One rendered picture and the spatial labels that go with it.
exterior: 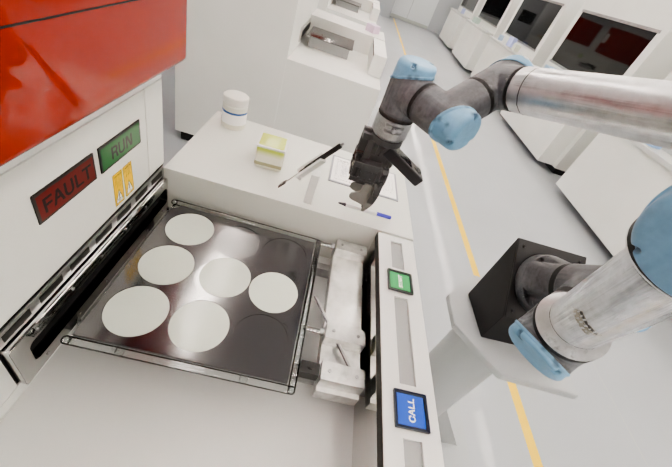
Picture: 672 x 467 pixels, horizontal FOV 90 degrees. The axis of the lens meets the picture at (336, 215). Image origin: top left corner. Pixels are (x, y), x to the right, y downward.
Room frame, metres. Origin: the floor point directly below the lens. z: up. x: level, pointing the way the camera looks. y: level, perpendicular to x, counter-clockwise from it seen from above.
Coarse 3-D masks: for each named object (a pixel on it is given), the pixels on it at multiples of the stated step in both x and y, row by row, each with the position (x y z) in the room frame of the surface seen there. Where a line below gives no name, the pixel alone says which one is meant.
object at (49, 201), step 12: (84, 168) 0.35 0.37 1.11; (60, 180) 0.31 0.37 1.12; (72, 180) 0.33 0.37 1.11; (84, 180) 0.35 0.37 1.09; (48, 192) 0.28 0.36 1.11; (60, 192) 0.30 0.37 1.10; (72, 192) 0.32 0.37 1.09; (48, 204) 0.28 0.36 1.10; (60, 204) 0.30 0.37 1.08; (48, 216) 0.27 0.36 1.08
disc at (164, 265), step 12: (156, 252) 0.41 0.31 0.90; (168, 252) 0.42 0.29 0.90; (180, 252) 0.43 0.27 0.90; (144, 264) 0.38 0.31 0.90; (156, 264) 0.39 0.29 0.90; (168, 264) 0.40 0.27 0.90; (180, 264) 0.41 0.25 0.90; (192, 264) 0.42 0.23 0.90; (144, 276) 0.35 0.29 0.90; (156, 276) 0.36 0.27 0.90; (168, 276) 0.37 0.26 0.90; (180, 276) 0.38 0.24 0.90
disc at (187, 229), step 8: (176, 216) 0.52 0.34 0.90; (184, 216) 0.53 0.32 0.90; (192, 216) 0.54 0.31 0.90; (200, 216) 0.55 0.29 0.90; (168, 224) 0.49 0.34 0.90; (176, 224) 0.50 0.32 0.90; (184, 224) 0.51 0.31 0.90; (192, 224) 0.52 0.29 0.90; (200, 224) 0.53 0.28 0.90; (208, 224) 0.53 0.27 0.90; (168, 232) 0.47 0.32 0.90; (176, 232) 0.48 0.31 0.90; (184, 232) 0.49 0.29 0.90; (192, 232) 0.50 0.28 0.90; (200, 232) 0.50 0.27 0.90; (208, 232) 0.51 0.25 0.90; (176, 240) 0.46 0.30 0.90; (184, 240) 0.47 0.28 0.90; (192, 240) 0.47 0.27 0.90; (200, 240) 0.48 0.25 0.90
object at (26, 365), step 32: (160, 192) 0.55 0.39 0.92; (128, 224) 0.42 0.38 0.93; (96, 256) 0.33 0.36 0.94; (128, 256) 0.41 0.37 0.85; (64, 288) 0.26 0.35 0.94; (96, 288) 0.31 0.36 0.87; (32, 320) 0.20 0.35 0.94; (64, 320) 0.24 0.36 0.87; (0, 352) 0.15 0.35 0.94; (32, 352) 0.18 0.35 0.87
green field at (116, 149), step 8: (136, 128) 0.49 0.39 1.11; (120, 136) 0.44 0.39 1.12; (128, 136) 0.47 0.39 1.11; (136, 136) 0.49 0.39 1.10; (112, 144) 0.42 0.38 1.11; (120, 144) 0.44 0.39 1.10; (128, 144) 0.46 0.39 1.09; (104, 152) 0.40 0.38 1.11; (112, 152) 0.42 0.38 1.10; (120, 152) 0.44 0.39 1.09; (104, 160) 0.40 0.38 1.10; (112, 160) 0.42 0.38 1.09; (104, 168) 0.39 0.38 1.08
